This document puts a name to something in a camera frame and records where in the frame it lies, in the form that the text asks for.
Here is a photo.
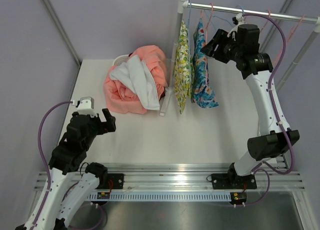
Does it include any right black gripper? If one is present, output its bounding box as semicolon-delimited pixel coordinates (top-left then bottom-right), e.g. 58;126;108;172
200;29;243;65

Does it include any pink skirt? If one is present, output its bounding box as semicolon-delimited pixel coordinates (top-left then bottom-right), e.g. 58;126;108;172
103;45;168;114

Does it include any yellow lemon print skirt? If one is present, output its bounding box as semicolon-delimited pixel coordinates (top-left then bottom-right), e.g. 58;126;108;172
173;20;195;114

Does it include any white skirt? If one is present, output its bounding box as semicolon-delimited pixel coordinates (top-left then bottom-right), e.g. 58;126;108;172
109;55;160;111

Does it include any blue floral skirt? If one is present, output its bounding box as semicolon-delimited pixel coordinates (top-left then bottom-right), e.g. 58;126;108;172
191;17;219;109

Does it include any red plaid skirt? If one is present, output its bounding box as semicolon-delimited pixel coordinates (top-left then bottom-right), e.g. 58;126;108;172
123;54;166;109

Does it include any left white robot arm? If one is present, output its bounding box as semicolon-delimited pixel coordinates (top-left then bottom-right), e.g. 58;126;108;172
17;108;116;230

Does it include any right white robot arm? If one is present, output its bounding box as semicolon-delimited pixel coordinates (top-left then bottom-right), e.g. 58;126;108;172
200;24;300;190

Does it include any pink hanger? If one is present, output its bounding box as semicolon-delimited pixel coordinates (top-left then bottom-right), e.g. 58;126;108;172
200;3;214;44
273;15;305;66
259;9;271;37

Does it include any blue hanger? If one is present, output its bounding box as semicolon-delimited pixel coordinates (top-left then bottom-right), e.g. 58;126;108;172
206;10;235;30
187;0;192;50

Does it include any blue hanger leftmost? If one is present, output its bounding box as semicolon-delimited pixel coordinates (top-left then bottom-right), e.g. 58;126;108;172
187;0;192;50

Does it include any pink hanger rightmost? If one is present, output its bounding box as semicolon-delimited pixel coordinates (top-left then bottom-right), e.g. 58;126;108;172
273;15;305;66

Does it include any white metal clothes rack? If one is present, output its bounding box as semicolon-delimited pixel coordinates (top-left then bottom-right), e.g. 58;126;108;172
159;0;320;117

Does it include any white perforated plastic basket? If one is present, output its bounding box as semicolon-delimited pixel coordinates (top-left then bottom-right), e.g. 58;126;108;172
112;54;130;66

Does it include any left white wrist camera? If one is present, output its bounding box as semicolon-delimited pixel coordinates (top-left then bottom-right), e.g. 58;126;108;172
72;96;98;118

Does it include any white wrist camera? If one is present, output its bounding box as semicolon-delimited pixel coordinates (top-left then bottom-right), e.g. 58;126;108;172
72;96;98;118
227;13;246;38

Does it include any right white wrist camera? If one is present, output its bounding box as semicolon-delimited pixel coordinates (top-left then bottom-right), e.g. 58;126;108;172
227;13;246;38

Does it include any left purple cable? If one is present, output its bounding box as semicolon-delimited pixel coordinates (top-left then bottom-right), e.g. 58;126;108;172
32;100;76;228

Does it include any purple cable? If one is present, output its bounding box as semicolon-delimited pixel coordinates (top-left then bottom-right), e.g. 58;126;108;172
32;100;76;228
242;13;297;206

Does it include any white slotted cable duct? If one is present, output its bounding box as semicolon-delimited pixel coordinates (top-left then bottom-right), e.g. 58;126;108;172
86;191;231;202

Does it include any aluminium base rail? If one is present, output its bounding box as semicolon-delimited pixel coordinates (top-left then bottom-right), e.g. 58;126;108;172
33;163;305;192

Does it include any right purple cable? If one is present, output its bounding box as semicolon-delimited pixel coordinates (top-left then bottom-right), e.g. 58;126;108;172
242;13;297;206

